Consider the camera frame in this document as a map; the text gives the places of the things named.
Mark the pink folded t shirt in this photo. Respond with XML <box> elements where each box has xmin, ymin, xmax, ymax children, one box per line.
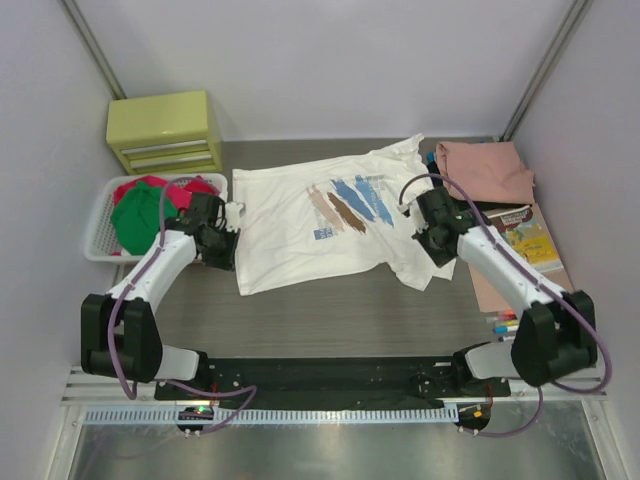
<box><xmin>435</xmin><ymin>141</ymin><xmax>535</xmax><ymax>204</ymax></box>

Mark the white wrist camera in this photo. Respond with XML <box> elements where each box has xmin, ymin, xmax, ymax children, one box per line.
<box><xmin>224</xmin><ymin>202</ymin><xmax>246</xmax><ymax>232</ymax></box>
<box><xmin>398</xmin><ymin>198</ymin><xmax>422</xmax><ymax>221</ymax></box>

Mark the white slotted cable duct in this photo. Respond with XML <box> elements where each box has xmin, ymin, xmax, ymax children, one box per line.
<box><xmin>83</xmin><ymin>404</ymin><xmax>459</xmax><ymax>427</ymax></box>

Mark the yellow picture book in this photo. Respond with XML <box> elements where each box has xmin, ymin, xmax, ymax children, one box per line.
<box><xmin>489</xmin><ymin>205</ymin><xmax>563</xmax><ymax>273</ymax></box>

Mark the green t shirt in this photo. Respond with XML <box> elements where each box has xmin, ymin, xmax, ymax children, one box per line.
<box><xmin>110</xmin><ymin>180</ymin><xmax>163</xmax><ymax>256</ymax></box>

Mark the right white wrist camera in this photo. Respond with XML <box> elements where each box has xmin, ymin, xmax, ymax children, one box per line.
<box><xmin>398</xmin><ymin>198</ymin><xmax>422</xmax><ymax>221</ymax></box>

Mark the red t shirt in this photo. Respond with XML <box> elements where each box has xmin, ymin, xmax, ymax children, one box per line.
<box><xmin>112</xmin><ymin>174</ymin><xmax>224</xmax><ymax>257</ymax></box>

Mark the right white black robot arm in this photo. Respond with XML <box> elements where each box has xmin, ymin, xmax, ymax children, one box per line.
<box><xmin>413</xmin><ymin>187</ymin><xmax>598</xmax><ymax>387</ymax></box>

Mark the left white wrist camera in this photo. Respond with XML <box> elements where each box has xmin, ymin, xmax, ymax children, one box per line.
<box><xmin>224</xmin><ymin>202</ymin><xmax>246</xmax><ymax>232</ymax></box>

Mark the white printed t shirt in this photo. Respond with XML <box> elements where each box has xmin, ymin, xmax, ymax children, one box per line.
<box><xmin>232</xmin><ymin>134</ymin><xmax>455</xmax><ymax>296</ymax></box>

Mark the white plastic basket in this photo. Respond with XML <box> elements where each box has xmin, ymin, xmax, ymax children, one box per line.
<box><xmin>84</xmin><ymin>173</ymin><xmax>228</xmax><ymax>264</ymax></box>

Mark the yellow-green drawer box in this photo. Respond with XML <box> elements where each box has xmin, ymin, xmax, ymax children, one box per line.
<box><xmin>106</xmin><ymin>90</ymin><xmax>222</xmax><ymax>175</ymax></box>

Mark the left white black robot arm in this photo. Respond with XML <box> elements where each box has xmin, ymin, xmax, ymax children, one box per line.
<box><xmin>80</xmin><ymin>193</ymin><xmax>245</xmax><ymax>399</ymax></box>

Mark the black folded t shirt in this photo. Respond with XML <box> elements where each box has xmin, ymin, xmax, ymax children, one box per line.
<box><xmin>426</xmin><ymin>152</ymin><xmax>526</xmax><ymax>212</ymax></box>

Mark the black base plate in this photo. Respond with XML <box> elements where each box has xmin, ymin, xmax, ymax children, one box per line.
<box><xmin>152</xmin><ymin>355</ymin><xmax>516</xmax><ymax>407</ymax></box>

